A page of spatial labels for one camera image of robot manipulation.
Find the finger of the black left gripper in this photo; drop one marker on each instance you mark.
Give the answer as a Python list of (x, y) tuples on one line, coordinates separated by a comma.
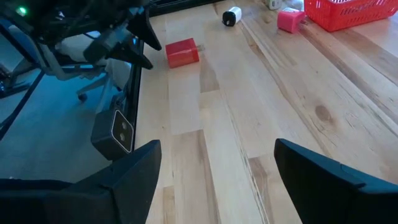
[(144, 29), (130, 54)]

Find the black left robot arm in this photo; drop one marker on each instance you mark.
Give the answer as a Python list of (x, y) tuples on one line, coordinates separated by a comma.
[(18, 23)]

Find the white office chair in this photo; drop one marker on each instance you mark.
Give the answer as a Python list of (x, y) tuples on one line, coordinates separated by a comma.
[(71, 46)]

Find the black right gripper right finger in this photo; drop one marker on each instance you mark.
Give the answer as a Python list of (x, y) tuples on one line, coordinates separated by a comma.
[(335, 193)]

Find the green charger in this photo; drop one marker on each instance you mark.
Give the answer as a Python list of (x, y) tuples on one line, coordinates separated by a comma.
[(275, 4)]

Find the pink charger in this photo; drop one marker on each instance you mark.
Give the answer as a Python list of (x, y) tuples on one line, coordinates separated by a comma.
[(290, 20)]

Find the white black charger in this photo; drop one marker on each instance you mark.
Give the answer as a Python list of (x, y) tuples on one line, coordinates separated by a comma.
[(231, 16)]

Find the red plastic basket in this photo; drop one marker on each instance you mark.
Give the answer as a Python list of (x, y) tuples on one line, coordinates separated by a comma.
[(351, 15)]

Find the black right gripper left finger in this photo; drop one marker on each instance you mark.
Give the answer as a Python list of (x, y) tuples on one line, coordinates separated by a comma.
[(124, 193)]

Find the red charger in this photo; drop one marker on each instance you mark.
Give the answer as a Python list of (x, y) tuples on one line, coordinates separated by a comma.
[(182, 53)]

